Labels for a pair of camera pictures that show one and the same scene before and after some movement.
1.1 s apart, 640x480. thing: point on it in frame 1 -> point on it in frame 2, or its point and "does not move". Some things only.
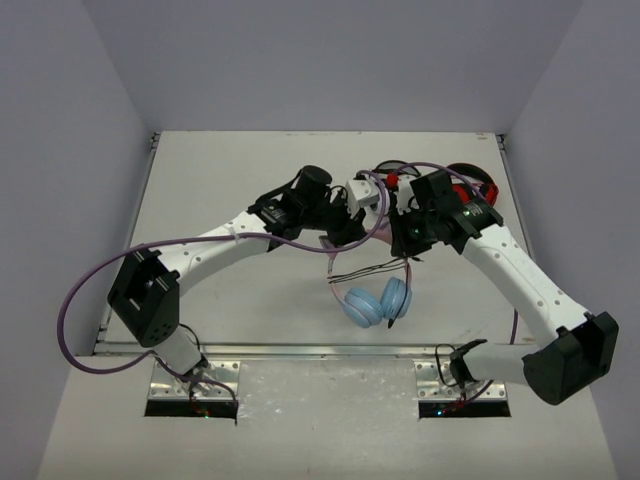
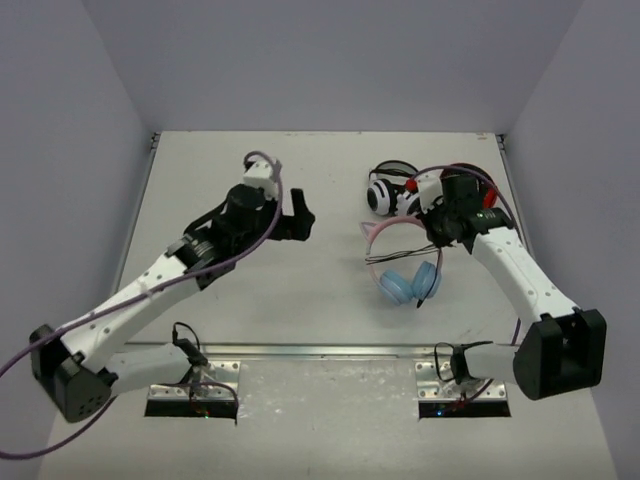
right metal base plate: [434, 381] does not move
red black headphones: [488, 188] does not move
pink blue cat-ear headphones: [365, 308] -> [426, 277]
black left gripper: [345, 230] -> [281, 223]
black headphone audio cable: [394, 265] -> [413, 251]
